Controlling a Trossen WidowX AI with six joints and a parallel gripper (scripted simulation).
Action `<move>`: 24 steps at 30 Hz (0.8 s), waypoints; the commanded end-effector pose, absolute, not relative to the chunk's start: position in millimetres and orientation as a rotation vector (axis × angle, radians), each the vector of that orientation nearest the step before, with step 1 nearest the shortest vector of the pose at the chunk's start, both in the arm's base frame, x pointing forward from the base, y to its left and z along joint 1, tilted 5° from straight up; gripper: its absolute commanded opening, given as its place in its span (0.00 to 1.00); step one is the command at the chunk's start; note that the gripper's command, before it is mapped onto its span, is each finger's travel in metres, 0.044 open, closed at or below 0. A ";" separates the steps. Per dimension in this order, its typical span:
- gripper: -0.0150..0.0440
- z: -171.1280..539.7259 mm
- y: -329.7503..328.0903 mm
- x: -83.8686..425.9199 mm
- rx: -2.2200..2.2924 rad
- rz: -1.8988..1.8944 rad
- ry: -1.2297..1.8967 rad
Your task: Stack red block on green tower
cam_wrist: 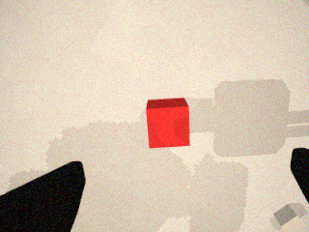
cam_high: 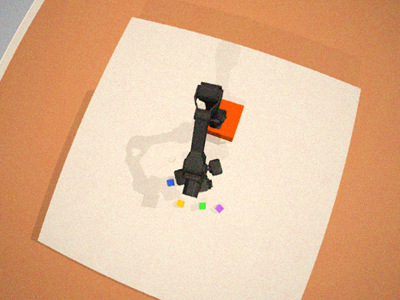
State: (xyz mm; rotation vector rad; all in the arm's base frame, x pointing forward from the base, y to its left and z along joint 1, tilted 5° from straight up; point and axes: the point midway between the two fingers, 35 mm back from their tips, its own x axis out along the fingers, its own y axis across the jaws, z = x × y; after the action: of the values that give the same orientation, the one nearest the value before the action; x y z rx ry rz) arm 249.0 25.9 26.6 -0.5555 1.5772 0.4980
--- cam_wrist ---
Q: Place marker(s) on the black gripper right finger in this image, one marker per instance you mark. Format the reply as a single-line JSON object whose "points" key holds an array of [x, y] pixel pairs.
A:
{"points": [[300, 168]]}

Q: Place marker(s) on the red block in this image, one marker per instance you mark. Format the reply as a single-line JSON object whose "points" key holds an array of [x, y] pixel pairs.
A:
{"points": [[167, 122]]}

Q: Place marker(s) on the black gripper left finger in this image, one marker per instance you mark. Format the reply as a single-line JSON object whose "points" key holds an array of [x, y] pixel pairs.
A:
{"points": [[47, 204]]}

